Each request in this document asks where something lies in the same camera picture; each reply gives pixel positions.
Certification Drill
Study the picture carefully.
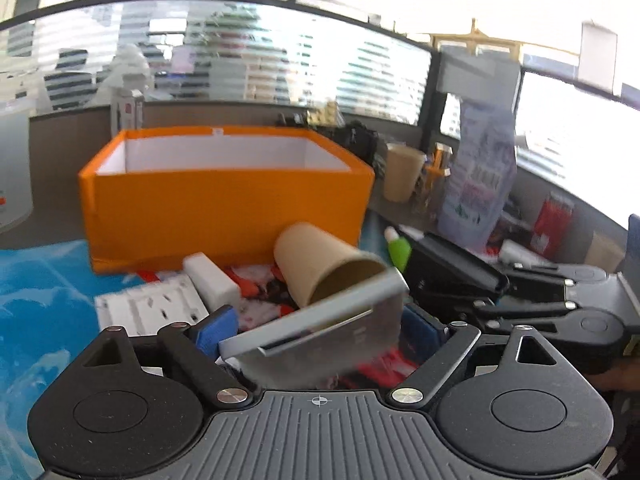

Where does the orange cardboard box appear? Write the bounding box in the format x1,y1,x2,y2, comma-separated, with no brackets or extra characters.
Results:
78,126,374,274

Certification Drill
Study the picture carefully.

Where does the brown paper cup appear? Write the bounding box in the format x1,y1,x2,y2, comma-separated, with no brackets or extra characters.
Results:
273,222,387,308
383,143,426,204

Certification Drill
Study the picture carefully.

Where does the white foam block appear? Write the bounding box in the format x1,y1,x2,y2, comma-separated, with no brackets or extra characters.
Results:
182,252,241,313

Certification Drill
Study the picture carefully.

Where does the frosted glass partition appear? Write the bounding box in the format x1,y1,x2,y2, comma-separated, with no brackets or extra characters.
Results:
1,0,433,125

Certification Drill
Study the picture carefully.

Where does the red packet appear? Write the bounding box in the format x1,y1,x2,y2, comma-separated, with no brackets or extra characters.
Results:
529,192,575,259

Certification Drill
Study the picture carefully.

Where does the green glue bottle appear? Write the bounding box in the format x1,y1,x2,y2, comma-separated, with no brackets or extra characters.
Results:
384,226,412,273

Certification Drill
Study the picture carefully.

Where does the white wall socket panel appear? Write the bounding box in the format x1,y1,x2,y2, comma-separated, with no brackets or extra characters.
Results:
94,274,208,336

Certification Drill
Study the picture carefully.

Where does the black mesh desk organizer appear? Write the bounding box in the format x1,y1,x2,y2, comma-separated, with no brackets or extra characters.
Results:
274,114,378,166

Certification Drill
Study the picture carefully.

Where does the Starbucks translucent plastic cup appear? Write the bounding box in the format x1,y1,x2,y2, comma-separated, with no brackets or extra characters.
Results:
0,103,32,232

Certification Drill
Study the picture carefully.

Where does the printed plastic bag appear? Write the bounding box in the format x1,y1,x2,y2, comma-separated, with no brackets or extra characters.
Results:
437,101,518,252

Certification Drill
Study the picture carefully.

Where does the colourful AGON desk mat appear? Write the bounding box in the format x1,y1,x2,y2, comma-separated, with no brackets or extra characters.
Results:
0,240,142,479

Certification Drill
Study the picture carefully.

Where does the person in white jacket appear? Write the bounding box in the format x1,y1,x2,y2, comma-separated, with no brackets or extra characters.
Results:
93,44,153,106

